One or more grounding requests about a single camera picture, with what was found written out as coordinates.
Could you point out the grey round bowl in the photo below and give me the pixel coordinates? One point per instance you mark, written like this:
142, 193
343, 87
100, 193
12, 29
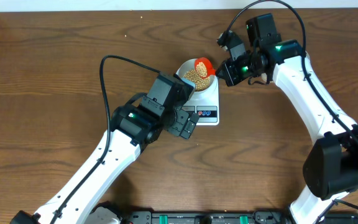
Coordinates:
188, 65

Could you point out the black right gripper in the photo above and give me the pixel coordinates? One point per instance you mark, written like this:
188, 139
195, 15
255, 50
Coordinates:
230, 78

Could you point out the red plastic measuring scoop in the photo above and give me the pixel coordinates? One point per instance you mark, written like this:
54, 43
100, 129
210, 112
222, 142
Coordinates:
204, 67

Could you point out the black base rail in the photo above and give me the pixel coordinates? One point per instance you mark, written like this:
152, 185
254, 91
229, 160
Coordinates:
108, 213

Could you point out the white digital kitchen scale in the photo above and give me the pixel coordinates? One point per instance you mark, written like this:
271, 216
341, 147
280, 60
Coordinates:
206, 104

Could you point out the soybeans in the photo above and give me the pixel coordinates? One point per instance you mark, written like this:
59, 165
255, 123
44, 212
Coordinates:
201, 84

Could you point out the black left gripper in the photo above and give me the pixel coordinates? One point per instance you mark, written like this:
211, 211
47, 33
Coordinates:
176, 129

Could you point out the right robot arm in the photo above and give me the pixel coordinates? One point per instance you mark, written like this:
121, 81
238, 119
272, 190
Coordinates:
331, 168

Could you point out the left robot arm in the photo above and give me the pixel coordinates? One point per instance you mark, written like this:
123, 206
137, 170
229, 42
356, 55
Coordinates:
132, 127

